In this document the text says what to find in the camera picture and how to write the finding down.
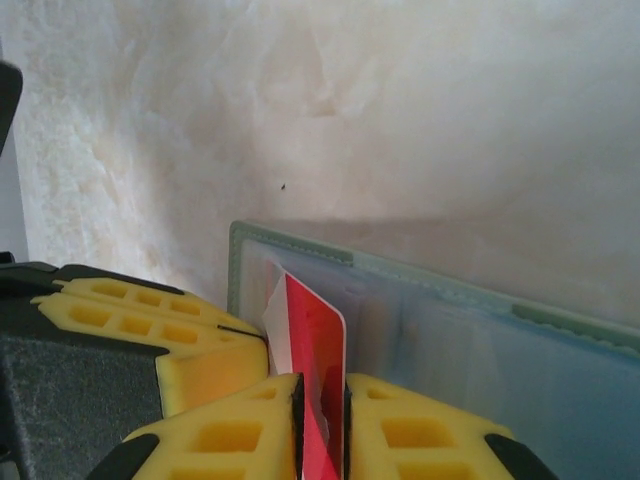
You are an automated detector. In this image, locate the red and white card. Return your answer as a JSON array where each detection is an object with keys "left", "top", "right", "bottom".
[{"left": 262, "top": 272, "right": 349, "bottom": 480}]

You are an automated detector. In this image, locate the sage green card holder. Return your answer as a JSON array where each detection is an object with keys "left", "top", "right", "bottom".
[{"left": 227, "top": 219, "right": 640, "bottom": 480}]

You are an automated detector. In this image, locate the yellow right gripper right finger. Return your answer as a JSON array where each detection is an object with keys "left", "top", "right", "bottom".
[{"left": 343, "top": 372, "right": 549, "bottom": 480}]

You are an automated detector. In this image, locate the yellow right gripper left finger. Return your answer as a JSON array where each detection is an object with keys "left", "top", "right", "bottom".
[{"left": 92, "top": 372, "right": 305, "bottom": 480}]

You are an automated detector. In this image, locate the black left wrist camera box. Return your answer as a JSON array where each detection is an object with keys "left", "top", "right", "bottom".
[{"left": 0, "top": 59, "right": 25, "bottom": 154}]

